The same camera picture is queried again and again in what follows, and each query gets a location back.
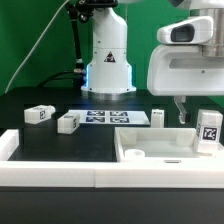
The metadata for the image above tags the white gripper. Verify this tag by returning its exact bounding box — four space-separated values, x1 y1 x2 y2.
147 45 224 124

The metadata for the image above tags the white tag sheet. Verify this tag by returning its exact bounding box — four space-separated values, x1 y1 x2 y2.
70 110 150 125

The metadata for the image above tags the white cable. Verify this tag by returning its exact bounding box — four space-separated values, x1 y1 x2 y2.
3 0 72 95

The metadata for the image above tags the white square tabletop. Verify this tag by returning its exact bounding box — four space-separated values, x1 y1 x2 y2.
114 127 224 163

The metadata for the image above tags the white U-shaped fixture wall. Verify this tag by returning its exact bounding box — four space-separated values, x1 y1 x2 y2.
0 129 224 188

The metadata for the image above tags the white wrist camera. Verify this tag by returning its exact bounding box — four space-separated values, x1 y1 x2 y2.
157 16 214 45

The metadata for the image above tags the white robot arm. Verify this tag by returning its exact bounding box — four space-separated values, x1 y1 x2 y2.
81 0 224 123

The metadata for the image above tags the black cable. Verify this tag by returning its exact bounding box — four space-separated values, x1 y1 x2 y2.
39 70 87 89

